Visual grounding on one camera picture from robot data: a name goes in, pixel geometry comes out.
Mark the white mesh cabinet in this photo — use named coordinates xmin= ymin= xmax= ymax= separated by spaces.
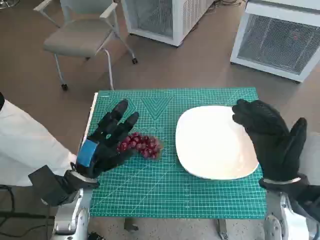
xmin=120 ymin=0 xmax=216 ymax=47
xmin=229 ymin=0 xmax=320 ymax=85

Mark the person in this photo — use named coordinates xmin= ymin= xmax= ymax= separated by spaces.
xmin=0 ymin=92 xmax=78 ymax=187

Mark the red toy grape bunch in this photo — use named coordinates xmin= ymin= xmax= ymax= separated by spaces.
xmin=116 ymin=132 xmax=165 ymax=160

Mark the white square plate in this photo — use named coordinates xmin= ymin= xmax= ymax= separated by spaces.
xmin=175 ymin=105 xmax=260 ymax=180

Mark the table leg caster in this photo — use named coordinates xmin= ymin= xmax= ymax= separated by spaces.
xmin=216 ymin=219 xmax=230 ymax=238
xmin=124 ymin=217 xmax=140 ymax=232

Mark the grey office chair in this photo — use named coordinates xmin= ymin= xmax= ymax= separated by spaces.
xmin=33 ymin=0 xmax=139 ymax=91

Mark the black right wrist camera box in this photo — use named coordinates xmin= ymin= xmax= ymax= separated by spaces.
xmin=292 ymin=174 xmax=320 ymax=223

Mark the green cutting mat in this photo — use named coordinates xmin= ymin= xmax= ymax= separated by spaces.
xmin=89 ymin=86 xmax=267 ymax=220

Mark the black floor cable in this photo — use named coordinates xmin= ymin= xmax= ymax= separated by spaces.
xmin=0 ymin=184 xmax=55 ymax=240

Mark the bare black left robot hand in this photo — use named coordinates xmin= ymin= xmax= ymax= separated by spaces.
xmin=71 ymin=99 xmax=140 ymax=180

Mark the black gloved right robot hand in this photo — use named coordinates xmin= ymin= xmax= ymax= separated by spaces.
xmin=231 ymin=99 xmax=308 ymax=182

